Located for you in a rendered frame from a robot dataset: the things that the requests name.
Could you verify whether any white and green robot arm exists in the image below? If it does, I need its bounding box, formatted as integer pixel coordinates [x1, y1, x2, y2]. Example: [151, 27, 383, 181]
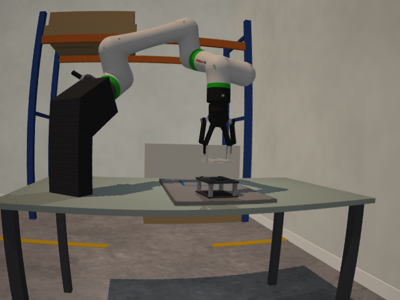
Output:
[99, 17, 256, 104]

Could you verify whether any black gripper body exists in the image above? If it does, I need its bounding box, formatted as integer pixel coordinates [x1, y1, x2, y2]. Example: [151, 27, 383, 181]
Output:
[208, 103, 229, 128]

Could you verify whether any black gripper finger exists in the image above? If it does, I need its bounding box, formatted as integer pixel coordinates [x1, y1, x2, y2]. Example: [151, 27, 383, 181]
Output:
[221, 118, 236, 160]
[199, 117, 218, 163]

